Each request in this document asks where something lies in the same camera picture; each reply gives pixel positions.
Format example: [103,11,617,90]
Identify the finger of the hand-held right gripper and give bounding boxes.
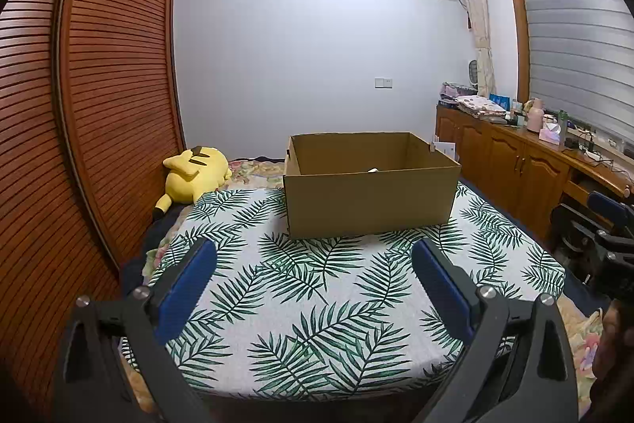
[587,191,634,230]
[557,215,634,264]

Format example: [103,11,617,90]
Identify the yellow plush toy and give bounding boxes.
[153,145,233,222]

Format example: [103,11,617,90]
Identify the wooden window frame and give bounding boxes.
[500,0,533,99]

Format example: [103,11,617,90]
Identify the purple folded cloth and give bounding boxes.
[440,82,465,105]

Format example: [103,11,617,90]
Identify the green leaf print blanket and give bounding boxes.
[121,188,566,401]

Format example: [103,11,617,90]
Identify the wooden louvred wardrobe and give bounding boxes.
[0,0,189,423]

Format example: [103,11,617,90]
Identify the pink thermos jug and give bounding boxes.
[525,97,544,134]

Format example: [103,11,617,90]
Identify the person's right hand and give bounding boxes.
[594,303,634,404]

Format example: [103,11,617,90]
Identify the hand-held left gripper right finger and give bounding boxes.
[411,239,580,423]

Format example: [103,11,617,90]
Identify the floral quilt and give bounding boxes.
[121,158,615,423]

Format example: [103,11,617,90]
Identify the brown cardboard box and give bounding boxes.
[283,132,462,239]

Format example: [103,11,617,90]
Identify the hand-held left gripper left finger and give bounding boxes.
[52,237,219,423]

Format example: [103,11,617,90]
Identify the wooden sideboard cabinet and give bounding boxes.
[436,105,634,250]

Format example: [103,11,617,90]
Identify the grey window blind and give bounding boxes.
[510,0,634,146]

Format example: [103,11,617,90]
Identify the pale floral curtain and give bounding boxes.
[452,0,497,98]

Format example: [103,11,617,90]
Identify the floral folded cloth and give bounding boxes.
[456,95,508,121]

